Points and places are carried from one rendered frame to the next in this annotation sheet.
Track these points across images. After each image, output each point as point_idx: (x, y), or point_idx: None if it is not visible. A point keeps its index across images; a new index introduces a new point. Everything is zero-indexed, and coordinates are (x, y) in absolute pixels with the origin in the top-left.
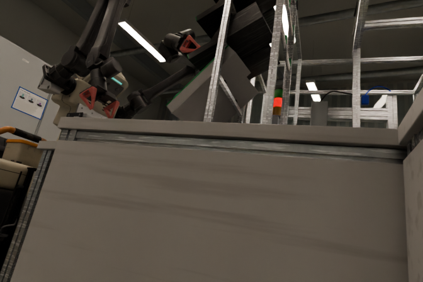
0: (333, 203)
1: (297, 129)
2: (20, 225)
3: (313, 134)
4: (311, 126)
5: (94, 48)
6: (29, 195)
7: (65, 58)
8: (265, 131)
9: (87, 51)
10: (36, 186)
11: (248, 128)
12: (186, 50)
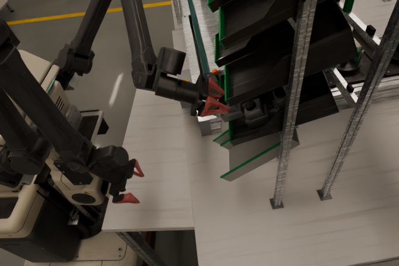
0: (394, 265)
1: (388, 259)
2: (135, 248)
3: (397, 257)
4: (398, 256)
5: (66, 153)
6: (126, 241)
7: (24, 169)
8: (369, 262)
9: (34, 139)
10: (129, 238)
11: (358, 264)
12: (209, 114)
